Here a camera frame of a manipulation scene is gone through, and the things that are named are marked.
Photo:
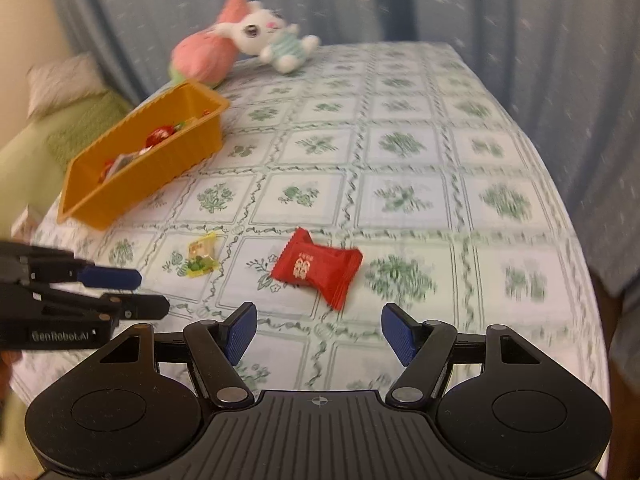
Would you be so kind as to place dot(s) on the orange plastic tray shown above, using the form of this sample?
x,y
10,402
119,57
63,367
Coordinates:
x,y
150,180

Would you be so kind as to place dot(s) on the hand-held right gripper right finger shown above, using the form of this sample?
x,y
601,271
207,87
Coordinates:
x,y
397,333

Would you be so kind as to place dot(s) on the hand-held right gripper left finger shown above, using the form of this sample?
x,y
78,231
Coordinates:
x,y
242,331

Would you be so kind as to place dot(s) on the red strawberry foil candy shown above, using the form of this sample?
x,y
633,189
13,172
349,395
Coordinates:
x,y
160,136

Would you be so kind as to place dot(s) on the small red foil packet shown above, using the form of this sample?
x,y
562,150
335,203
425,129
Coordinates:
x,y
107,171

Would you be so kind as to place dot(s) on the pink plush toy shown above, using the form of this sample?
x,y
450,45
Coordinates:
x,y
205,50

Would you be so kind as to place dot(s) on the blue star-print curtain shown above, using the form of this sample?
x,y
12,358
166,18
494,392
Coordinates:
x,y
450,0

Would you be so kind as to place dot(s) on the green blanket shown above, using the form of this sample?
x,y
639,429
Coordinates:
x,y
30,160

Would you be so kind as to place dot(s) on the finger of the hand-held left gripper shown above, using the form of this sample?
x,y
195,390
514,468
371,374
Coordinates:
x,y
112,277
142,306

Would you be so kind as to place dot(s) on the large red pillow packet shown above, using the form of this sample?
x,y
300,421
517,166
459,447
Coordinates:
x,y
317,270

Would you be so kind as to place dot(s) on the white bunny plush toy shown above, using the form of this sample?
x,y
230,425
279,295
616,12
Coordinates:
x,y
260,30

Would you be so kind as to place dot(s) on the green floral tablecloth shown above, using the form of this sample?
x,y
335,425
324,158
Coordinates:
x,y
410,185

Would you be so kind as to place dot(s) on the silver white wrapper packet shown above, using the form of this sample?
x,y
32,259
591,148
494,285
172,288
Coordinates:
x,y
125,161

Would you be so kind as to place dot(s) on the white pillow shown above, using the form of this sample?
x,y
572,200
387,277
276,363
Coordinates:
x,y
60,82

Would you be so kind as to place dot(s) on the yellow green candy packet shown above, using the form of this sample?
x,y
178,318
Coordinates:
x,y
202,255

